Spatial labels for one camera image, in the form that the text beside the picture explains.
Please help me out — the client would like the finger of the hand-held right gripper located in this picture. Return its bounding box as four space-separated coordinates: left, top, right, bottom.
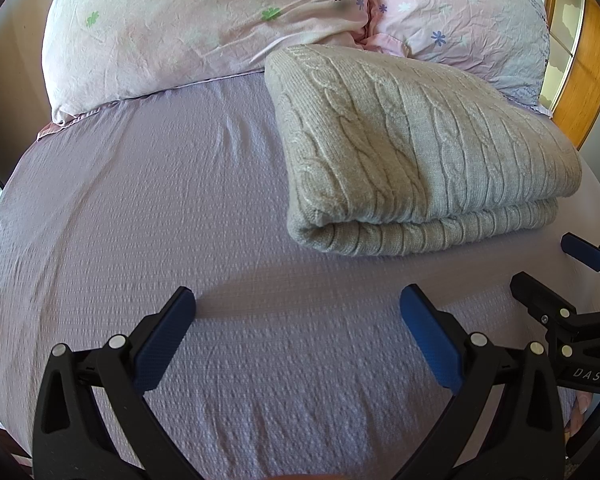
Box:
560 232 600 282
510 271 580 335

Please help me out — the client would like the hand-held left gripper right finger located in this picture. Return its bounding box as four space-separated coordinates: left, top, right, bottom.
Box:
399 284 567 480

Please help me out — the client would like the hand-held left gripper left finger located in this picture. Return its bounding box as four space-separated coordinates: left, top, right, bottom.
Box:
32 286 197 480

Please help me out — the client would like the lavender bed sheet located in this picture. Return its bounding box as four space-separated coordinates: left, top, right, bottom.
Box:
0 67 600 480

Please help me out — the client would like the wooden framed panel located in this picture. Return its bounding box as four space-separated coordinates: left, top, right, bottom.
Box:
544 0 600 152

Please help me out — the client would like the pink pillow with flower print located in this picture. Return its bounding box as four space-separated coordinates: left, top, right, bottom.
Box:
362 0 553 118

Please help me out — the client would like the pink pillow with tree print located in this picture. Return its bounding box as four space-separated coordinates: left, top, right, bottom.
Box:
37 0 373 140

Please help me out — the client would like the grey cable-knit blanket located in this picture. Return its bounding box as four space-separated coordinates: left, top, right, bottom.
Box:
264 44 583 258

